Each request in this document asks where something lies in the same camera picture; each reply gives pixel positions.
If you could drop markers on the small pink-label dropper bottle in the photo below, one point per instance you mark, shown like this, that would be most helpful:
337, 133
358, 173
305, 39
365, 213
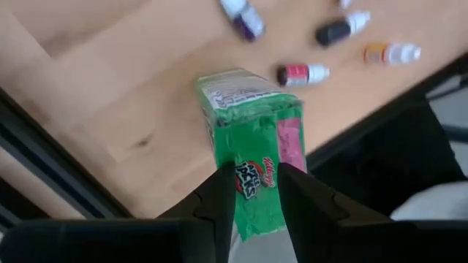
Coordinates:
298, 75

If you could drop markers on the green Apple Jacks cereal box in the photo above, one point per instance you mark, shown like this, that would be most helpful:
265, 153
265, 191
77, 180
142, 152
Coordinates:
252, 146

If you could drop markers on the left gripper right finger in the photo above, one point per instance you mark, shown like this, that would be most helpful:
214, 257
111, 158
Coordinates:
311, 212

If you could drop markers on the small purple dropper bottle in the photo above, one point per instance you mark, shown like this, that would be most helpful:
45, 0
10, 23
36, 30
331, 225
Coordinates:
245, 22

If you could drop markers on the small black dropper bottle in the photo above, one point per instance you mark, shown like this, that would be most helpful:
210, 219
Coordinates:
334, 32

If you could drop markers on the small yellow dropper bottle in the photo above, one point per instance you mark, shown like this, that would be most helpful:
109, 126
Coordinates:
395, 53

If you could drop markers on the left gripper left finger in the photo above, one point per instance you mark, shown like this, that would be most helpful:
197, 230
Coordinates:
215, 204

